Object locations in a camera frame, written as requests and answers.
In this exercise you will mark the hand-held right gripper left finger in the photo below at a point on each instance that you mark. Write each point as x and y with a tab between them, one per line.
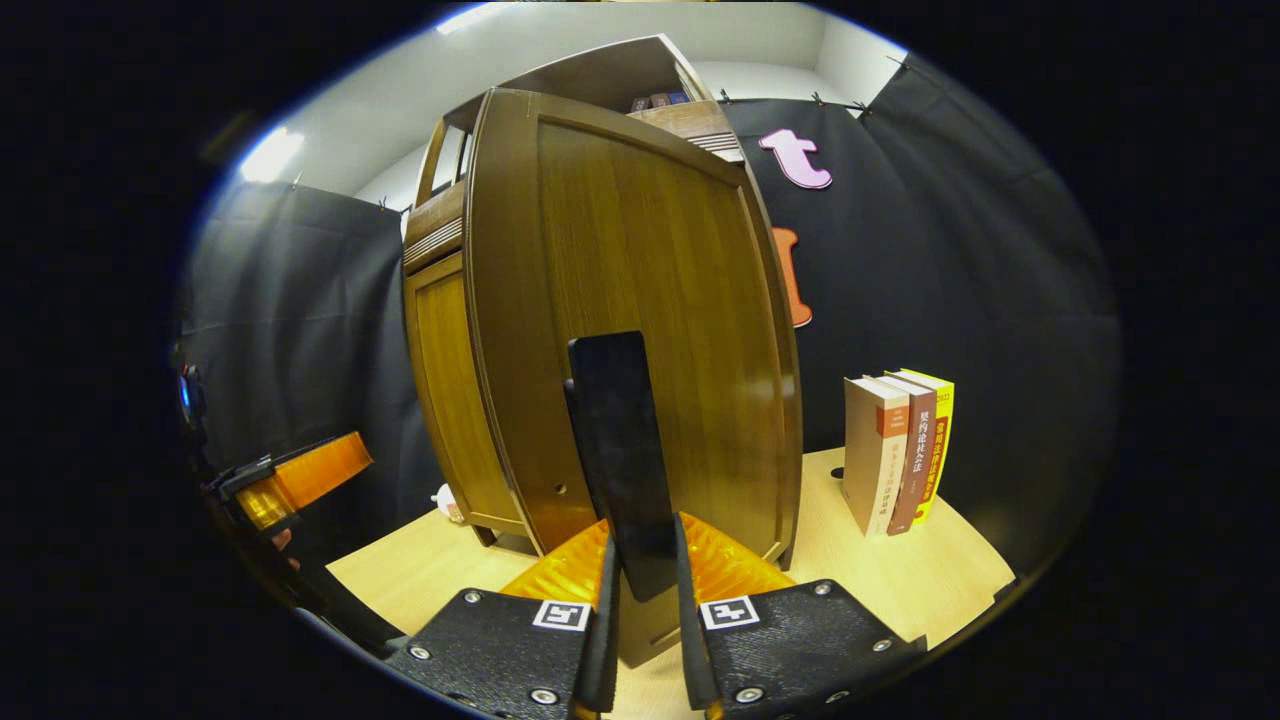
603	650

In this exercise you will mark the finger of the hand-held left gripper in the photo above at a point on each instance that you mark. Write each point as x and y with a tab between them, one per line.
320	470

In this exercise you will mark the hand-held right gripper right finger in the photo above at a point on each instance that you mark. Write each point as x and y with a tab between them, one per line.
692	650

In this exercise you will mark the small white pink object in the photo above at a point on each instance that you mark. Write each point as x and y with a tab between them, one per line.
449	505

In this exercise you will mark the beige book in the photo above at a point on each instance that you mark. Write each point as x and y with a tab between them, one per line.
865	460

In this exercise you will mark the red-brown spine book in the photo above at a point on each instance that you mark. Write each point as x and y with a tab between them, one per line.
920	460

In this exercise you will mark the wooden shoe cabinet door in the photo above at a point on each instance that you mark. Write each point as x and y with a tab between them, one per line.
650	250
450	400

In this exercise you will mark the yellow book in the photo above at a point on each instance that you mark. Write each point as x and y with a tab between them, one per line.
943	450

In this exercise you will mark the black backdrop cloth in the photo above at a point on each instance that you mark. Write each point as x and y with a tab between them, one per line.
1000	300

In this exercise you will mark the wooden double-door shoe cabinet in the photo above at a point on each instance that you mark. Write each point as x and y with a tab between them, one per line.
600	75

